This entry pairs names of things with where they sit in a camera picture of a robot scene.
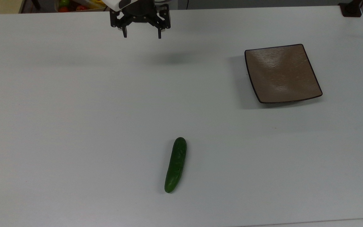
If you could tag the green cucumber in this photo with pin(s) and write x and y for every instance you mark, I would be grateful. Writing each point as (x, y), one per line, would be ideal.
(176, 164)

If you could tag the black stand base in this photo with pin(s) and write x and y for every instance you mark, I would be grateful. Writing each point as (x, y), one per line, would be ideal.
(351, 8)

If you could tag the green toy fruit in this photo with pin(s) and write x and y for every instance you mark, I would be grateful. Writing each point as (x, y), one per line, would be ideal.
(64, 2)

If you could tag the cardboard box of fruit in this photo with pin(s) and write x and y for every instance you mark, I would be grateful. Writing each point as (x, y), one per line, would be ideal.
(74, 10)

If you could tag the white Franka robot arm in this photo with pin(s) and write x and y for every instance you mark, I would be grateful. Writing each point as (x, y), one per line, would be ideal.
(113, 3)

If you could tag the yellow toy banana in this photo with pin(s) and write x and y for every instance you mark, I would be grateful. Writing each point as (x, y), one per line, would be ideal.
(93, 3)

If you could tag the red toy tomato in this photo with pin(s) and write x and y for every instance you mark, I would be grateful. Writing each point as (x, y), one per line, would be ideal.
(81, 8)
(63, 9)

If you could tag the square brown ceramic plate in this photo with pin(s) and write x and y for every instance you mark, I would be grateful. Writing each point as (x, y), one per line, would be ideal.
(282, 74)

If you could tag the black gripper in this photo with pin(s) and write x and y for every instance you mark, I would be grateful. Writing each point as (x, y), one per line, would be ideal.
(140, 12)

